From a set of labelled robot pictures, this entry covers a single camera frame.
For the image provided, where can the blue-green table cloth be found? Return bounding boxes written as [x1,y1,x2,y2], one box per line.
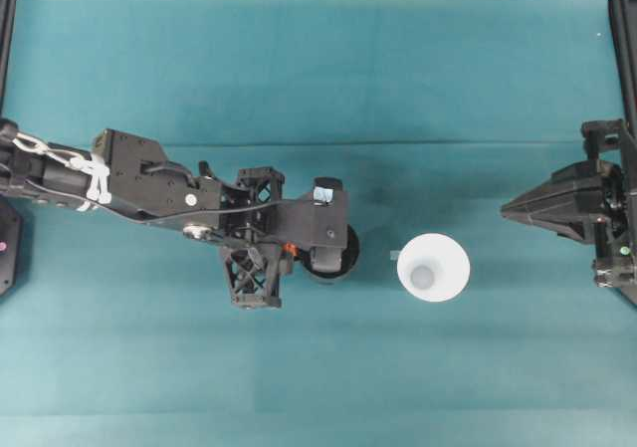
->
[0,0,637,447]

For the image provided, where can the black cup holder red handle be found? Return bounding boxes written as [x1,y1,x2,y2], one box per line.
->
[285,222,363,288]

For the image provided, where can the black frame rail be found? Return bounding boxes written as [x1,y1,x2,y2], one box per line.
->
[608,0,637,134]
[0,0,19,115]

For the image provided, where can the white paper cup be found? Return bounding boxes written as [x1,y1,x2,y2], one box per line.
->
[396,233,472,303]

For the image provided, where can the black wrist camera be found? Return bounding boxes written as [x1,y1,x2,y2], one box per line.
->
[312,174,345,205]

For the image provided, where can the camera wire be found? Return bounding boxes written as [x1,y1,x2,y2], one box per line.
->
[14,177,281,218]

